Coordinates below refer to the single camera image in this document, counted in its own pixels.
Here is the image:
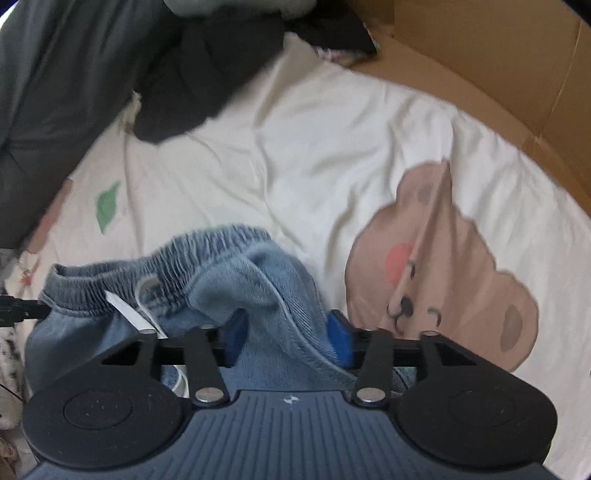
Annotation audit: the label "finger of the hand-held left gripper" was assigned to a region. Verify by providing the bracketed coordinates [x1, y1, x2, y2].
[0, 295, 51, 326]

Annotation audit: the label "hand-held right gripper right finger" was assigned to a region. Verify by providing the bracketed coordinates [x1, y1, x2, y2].
[325, 310, 481, 409]

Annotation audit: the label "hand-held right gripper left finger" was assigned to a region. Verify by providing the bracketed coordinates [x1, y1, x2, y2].
[99, 309, 250, 409]

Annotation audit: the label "blue denim jeans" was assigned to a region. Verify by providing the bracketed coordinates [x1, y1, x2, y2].
[25, 224, 416, 400]

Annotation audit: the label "white black spotted fluffy cloth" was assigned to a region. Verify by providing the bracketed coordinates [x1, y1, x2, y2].
[0, 258, 28, 462]

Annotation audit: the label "cream bear print bedsheet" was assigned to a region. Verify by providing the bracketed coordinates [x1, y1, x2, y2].
[14, 32, 591, 480]

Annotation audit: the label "dark grey cloth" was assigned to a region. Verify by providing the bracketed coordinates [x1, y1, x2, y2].
[0, 0, 185, 250]

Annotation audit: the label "brown cardboard box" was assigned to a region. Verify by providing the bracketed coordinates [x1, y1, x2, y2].
[344, 0, 591, 213]

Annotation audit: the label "light grey cloth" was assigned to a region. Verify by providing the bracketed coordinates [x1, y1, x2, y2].
[164, 0, 319, 21]

